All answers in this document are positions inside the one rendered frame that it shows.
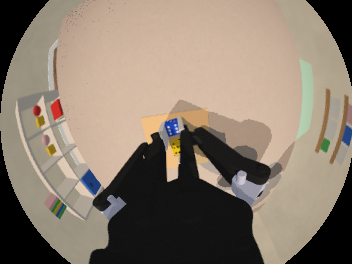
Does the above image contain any light orange mat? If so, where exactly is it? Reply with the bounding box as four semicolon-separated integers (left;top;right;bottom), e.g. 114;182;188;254
141;108;209;168

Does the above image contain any blue die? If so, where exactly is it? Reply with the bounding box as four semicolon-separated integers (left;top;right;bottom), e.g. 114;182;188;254
165;118;180;137

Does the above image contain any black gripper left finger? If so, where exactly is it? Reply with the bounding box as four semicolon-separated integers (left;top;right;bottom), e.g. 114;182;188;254
92;121;169;227

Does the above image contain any yellow die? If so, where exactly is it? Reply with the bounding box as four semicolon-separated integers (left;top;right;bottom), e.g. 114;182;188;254
171;138;180;155

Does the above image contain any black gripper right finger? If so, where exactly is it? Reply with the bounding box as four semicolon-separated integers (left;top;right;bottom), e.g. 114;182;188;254
175;116;271;224

